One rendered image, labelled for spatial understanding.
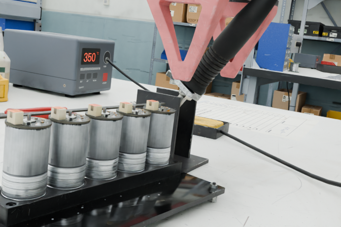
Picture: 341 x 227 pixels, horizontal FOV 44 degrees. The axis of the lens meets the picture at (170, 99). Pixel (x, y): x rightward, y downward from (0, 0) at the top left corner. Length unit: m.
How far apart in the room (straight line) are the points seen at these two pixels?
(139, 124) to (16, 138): 0.09
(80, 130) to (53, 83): 0.44
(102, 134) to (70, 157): 0.03
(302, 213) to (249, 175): 0.08
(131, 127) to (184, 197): 0.06
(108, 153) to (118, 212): 0.04
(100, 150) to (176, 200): 0.06
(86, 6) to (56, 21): 0.57
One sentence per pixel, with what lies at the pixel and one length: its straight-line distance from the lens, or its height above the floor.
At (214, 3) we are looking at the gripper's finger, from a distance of 0.30.
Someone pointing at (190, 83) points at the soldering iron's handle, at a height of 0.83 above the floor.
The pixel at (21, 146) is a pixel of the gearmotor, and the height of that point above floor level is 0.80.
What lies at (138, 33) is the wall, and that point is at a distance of 5.53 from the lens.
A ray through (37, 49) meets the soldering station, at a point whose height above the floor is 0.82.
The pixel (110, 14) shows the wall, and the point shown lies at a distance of 5.80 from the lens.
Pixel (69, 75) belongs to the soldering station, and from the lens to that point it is 0.67.
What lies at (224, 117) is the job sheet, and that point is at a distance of 0.66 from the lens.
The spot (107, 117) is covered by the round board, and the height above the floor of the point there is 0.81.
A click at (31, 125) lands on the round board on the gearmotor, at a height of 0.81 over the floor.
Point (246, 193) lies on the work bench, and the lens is 0.35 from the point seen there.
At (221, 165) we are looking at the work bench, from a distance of 0.41.
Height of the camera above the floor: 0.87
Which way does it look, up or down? 9 degrees down
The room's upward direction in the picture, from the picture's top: 7 degrees clockwise
